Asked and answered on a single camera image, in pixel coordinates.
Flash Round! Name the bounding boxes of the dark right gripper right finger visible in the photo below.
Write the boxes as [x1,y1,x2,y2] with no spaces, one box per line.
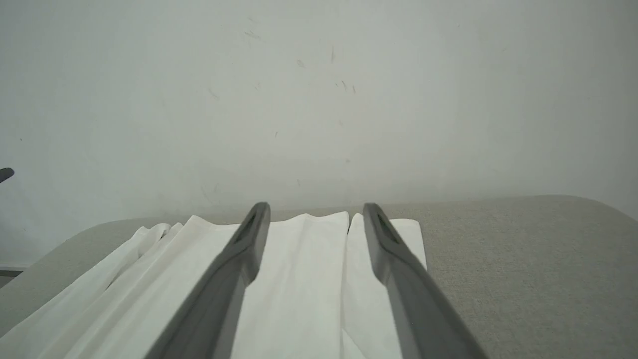
[362,202,489,359]

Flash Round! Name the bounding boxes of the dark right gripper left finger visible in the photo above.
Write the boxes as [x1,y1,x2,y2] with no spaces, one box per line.
[144,201,272,359]

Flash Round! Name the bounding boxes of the white long-sleeve garment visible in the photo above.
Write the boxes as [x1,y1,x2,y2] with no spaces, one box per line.
[0,211,428,359]

